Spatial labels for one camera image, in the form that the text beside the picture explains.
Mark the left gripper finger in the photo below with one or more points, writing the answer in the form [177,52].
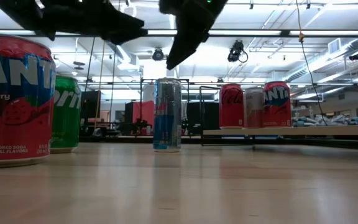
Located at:
[126,35]
[110,17]

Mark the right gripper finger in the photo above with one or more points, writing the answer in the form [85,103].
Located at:
[191,37]
[170,7]

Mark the red Coca-Cola can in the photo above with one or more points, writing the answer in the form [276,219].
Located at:
[231,109]

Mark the blue silver Red Bull can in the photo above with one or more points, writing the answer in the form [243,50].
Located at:
[167,118]

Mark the grey and peach Spindrift can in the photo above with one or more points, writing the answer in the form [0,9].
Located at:
[254,109]

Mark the green Sprite can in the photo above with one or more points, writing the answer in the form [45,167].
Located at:
[67,124]

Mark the red Fanta strawberry can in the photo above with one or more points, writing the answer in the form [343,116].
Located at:
[14,118]
[277,107]

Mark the round black ceiling fixture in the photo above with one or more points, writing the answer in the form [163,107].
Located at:
[158,54]

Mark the red panel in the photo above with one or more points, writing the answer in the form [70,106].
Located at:
[143,113]

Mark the black cabinet box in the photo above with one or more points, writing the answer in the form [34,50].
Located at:
[208,115]

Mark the pile of bagged items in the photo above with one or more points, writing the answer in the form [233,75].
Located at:
[331,120]

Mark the black overhead camera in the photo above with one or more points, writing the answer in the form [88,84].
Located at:
[235,51]

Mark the black overhead frame bar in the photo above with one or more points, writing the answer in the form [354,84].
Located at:
[286,32]

